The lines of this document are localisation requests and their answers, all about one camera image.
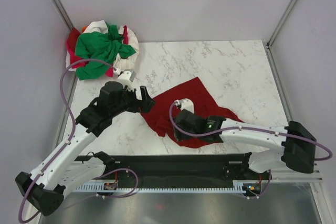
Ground white slotted cable duct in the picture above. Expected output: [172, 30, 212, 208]
[73, 180, 262, 194]

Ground cream white t shirt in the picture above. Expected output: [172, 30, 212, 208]
[66, 20, 140, 77]

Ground dark red t shirt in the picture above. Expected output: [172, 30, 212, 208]
[141, 77, 241, 142]

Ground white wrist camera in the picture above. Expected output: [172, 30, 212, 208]
[117, 69, 136, 91]
[175, 98, 194, 113]

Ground right aluminium frame post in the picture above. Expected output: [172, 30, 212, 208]
[266, 0, 299, 50]

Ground green t shirt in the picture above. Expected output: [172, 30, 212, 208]
[75, 24, 136, 80]

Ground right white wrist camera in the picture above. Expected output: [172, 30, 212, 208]
[175, 98, 194, 113]

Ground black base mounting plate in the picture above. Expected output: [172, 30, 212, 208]
[76, 154, 274, 189]

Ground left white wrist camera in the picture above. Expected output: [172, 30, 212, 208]
[117, 69, 136, 91]

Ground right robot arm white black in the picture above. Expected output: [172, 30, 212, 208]
[173, 109, 317, 179]

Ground pink magenta t shirt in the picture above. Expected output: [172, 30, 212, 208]
[67, 49, 89, 69]

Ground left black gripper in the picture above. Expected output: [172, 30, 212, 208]
[110, 85, 155, 117]

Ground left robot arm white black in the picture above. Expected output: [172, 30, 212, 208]
[15, 81, 155, 216]

